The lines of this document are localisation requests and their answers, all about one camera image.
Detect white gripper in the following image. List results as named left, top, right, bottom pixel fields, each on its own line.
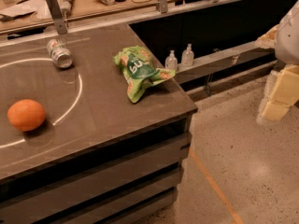
left=255, top=0, right=299, bottom=125

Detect green rice chip bag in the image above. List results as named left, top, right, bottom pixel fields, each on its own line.
left=113, top=46, right=176, bottom=104

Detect silver 7up can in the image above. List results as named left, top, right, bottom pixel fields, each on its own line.
left=47, top=39, right=73, bottom=68

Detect clear sanitizer bottle right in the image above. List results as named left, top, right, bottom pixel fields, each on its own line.
left=181, top=44, right=194, bottom=66

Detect clear sanitizer bottle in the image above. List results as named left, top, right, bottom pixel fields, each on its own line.
left=164, top=50, right=178, bottom=70
left=181, top=44, right=194, bottom=66

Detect clear sanitizer bottle left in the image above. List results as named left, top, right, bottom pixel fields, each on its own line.
left=164, top=50, right=178, bottom=70

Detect grey drawer cabinet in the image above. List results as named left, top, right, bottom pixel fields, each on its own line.
left=0, top=116, right=192, bottom=224

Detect white papers on desk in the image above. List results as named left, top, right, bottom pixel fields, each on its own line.
left=0, top=0, right=45, bottom=21

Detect orange fruit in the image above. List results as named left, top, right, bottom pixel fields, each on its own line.
left=7, top=99, right=46, bottom=132

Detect grey metal bracket left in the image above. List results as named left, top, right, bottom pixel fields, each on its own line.
left=46, top=0, right=67, bottom=35

